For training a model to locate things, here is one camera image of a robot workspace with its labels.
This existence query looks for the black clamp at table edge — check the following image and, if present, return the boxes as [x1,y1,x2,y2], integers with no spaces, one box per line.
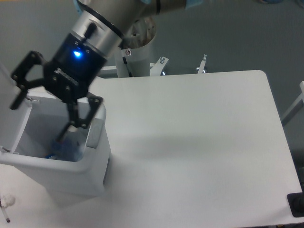
[287,192,304,218]

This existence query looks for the clear plastic water bottle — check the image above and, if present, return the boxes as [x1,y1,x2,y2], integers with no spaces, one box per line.
[45,132,86,162]

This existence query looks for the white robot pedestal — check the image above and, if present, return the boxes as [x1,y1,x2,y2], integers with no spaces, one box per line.
[98,17,169,78]

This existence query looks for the white trash can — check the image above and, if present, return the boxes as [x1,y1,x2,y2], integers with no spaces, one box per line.
[0,92,111,196]

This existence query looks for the white pen with black tip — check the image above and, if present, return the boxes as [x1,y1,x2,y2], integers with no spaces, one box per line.
[0,200,10,223]

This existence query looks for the black cable on pedestal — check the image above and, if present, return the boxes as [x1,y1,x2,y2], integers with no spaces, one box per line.
[122,56,133,77]

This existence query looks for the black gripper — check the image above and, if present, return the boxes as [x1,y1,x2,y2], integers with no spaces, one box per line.
[10,33,106,141]

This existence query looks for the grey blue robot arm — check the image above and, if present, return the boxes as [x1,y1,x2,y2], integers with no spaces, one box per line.
[10,0,200,141]

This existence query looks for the white crumpled tissue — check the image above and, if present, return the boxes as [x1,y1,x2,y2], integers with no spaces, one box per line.
[0,194,16,208]

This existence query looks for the white trash can lid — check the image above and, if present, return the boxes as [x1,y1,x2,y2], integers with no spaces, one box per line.
[0,64,31,153]

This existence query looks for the white frame at right edge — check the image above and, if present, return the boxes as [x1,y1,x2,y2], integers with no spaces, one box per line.
[281,81,304,127]

